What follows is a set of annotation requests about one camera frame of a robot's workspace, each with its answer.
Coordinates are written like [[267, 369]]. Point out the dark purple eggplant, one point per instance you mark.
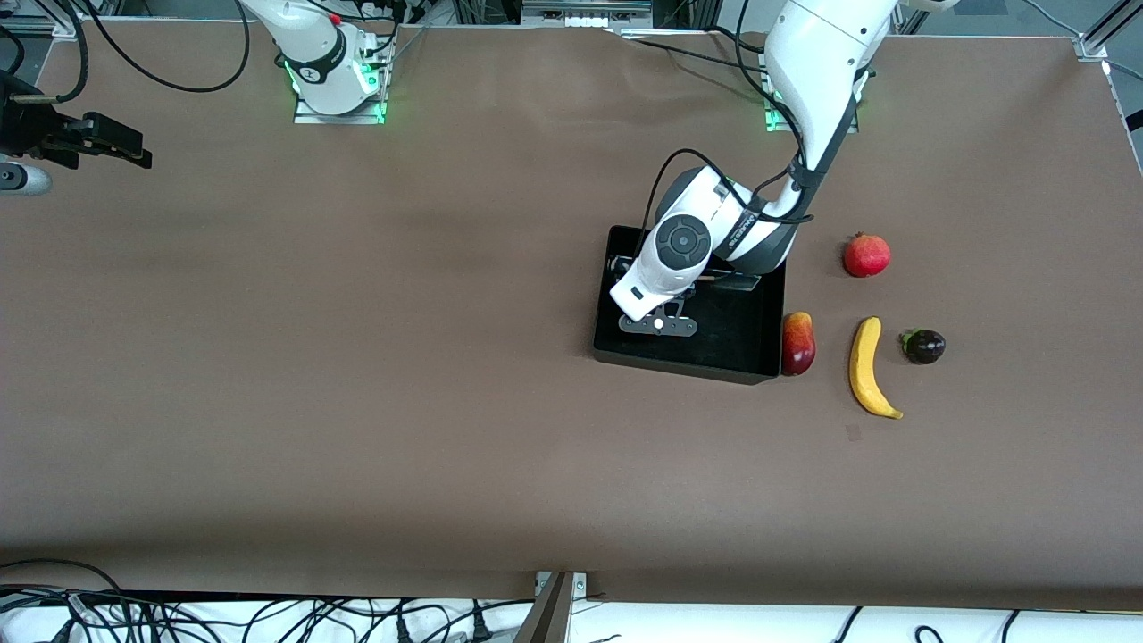
[[925, 347]]

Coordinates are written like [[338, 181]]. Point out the grey equipment box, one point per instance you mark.
[[585, 9]]

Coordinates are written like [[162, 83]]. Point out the red pomegranate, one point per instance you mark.
[[867, 256]]

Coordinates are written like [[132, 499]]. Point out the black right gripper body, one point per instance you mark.
[[20, 127]]

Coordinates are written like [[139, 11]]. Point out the black plastic box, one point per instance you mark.
[[732, 330]]

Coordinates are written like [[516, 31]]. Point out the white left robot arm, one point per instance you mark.
[[821, 54]]

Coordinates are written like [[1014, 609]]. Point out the yellow banana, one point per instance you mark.
[[863, 366]]

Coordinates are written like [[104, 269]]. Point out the dark metal profile bar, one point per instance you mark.
[[546, 621]]

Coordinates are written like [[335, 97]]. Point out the metal table bracket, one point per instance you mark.
[[579, 583]]

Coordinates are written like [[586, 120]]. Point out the aluminium frame strut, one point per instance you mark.
[[1112, 22]]

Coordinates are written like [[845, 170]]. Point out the red yellow mango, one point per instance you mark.
[[799, 344]]

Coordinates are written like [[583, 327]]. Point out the brown table cover sheet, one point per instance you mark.
[[446, 500]]

